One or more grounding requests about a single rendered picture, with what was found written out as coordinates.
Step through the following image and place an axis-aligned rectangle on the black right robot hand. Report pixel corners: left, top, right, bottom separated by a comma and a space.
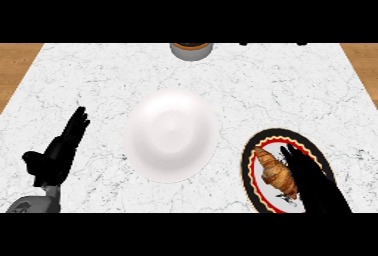
279, 143, 354, 214

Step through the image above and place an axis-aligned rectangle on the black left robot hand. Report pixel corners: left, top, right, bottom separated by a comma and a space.
20, 106, 91, 188

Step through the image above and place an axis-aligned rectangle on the plain white plate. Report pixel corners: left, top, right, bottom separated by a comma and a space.
122, 87, 221, 184

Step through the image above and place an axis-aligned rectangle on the brown croissant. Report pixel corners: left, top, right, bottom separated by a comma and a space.
252, 145, 299, 201

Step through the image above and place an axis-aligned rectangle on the black red patterned plate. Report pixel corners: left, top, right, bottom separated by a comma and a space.
239, 128, 338, 214

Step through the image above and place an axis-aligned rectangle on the grey pot with brown rim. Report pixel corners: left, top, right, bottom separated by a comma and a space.
168, 42, 215, 62

